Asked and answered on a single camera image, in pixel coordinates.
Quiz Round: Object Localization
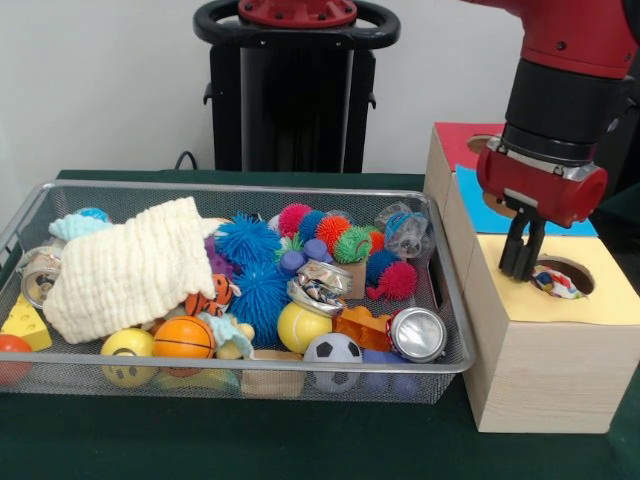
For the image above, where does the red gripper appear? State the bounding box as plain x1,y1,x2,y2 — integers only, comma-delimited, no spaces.
476,140,609,283

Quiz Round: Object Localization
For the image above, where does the long polka dot cloth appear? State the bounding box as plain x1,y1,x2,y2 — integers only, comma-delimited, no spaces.
531,266,589,301

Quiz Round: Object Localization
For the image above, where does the cream knitted cloth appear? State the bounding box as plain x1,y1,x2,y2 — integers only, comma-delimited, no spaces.
42,197,220,345

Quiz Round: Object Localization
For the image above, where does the clear mesh bin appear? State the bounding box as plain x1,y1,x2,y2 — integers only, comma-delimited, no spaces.
0,180,476,406

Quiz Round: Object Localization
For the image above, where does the wooden box with three holes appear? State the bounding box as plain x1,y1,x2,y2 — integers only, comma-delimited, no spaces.
423,122,640,434

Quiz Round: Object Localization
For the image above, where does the black monitor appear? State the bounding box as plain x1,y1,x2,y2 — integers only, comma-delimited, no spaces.
596,90,640,231

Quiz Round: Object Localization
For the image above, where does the crushed red drink can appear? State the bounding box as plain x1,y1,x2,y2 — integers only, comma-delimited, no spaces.
388,307,449,364

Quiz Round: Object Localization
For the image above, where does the black and white soccer ball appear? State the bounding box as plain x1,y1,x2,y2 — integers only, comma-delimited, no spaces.
304,333,365,394

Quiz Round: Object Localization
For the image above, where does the yellow tennis ball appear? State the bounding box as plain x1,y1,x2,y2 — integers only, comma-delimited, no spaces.
277,302,334,355

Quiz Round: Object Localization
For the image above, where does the blue spiky rubber ball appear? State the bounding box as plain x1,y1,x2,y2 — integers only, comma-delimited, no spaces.
228,262,293,346
214,212,283,269

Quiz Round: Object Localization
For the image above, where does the striped tiger plush toy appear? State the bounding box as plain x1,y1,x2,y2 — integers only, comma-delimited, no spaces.
184,275,244,320

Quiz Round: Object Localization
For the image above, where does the orange toy basketball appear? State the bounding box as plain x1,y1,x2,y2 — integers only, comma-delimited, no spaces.
153,316,217,361

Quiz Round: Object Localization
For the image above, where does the yellow smiley ball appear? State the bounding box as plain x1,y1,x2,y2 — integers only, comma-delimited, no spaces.
100,328,159,389

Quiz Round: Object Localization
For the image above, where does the mint green cloth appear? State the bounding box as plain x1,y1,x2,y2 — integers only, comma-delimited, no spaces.
50,210,113,244

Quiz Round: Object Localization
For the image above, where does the silver drink can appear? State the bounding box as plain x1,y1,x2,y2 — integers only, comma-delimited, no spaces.
18,245,69,309

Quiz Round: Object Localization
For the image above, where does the yellow cheese wedge toy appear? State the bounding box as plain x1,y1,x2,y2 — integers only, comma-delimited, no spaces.
0,295,53,353

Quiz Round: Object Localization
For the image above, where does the red ball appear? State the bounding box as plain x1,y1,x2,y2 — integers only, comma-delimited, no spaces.
0,334,33,386

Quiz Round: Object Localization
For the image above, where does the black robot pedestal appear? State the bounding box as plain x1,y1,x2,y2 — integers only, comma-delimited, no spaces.
193,0,401,173

